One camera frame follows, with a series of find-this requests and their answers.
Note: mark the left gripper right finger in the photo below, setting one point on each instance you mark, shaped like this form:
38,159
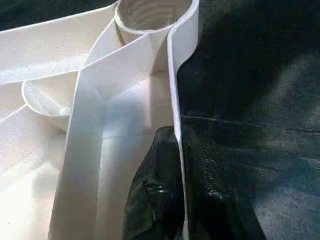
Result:
215,200

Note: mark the white plastic table top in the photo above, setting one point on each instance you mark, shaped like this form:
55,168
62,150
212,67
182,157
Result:
75,125

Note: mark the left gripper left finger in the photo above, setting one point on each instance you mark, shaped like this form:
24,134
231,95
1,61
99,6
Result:
155,200

